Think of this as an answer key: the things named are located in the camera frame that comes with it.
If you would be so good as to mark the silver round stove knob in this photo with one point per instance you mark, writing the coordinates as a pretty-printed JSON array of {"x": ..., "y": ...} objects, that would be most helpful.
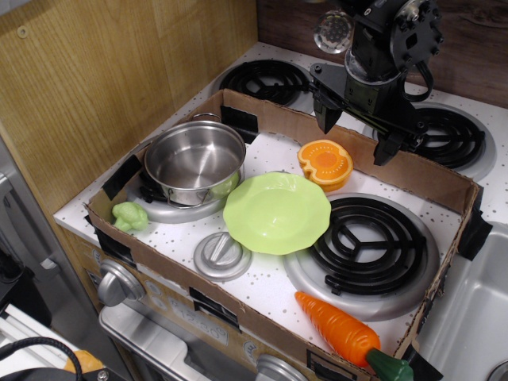
[{"x": 219, "y": 258}]

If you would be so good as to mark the silver oven door handle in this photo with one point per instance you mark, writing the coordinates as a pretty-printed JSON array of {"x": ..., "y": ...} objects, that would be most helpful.
[{"x": 161, "y": 354}]

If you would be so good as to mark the orange toy pepper half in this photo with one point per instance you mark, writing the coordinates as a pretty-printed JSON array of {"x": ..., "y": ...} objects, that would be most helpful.
[{"x": 325, "y": 163}]

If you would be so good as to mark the black back left coil burner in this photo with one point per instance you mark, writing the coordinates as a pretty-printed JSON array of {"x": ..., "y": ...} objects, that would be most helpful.
[{"x": 277, "y": 81}]

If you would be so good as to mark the silver front oven knob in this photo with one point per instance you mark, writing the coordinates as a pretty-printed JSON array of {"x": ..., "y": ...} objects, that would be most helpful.
[{"x": 118, "y": 284}]

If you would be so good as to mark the black front right coil burner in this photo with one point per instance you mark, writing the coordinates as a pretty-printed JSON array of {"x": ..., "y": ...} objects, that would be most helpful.
[{"x": 375, "y": 261}]

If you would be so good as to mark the orange toy carrot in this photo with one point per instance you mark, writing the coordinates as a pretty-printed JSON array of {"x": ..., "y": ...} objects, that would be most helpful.
[{"x": 351, "y": 339}]

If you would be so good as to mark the grey toy sink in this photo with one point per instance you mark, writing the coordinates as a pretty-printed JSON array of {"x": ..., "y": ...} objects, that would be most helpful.
[{"x": 465, "y": 333}]

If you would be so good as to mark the silver oven knob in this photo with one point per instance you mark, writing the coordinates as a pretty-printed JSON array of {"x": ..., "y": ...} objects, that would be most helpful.
[
  {"x": 271, "y": 368},
  {"x": 118, "y": 284}
]

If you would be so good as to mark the orange object bottom left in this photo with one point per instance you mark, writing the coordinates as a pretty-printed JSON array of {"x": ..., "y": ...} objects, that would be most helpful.
[{"x": 86, "y": 360}]

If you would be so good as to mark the silver lower oven knob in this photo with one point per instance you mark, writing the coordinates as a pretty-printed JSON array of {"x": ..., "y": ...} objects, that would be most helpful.
[{"x": 271, "y": 368}]

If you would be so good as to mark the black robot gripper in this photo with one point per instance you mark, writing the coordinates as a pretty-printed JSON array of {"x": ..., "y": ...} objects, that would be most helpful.
[{"x": 390, "y": 38}]

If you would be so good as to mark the black back right coil burner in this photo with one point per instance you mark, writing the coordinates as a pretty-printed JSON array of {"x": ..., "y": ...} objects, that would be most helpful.
[{"x": 446, "y": 135}]

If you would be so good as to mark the green toy broccoli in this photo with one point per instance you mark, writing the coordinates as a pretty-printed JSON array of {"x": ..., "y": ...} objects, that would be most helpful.
[{"x": 130, "y": 215}]

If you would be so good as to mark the clear hanging strainer ladle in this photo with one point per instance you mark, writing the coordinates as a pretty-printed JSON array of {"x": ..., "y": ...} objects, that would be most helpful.
[{"x": 333, "y": 32}]

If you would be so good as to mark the light green plastic plate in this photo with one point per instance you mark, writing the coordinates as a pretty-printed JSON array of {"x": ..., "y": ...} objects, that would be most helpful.
[{"x": 277, "y": 213}]

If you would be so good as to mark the stainless steel pot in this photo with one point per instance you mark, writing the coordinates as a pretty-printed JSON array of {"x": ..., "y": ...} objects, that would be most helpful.
[{"x": 196, "y": 162}]

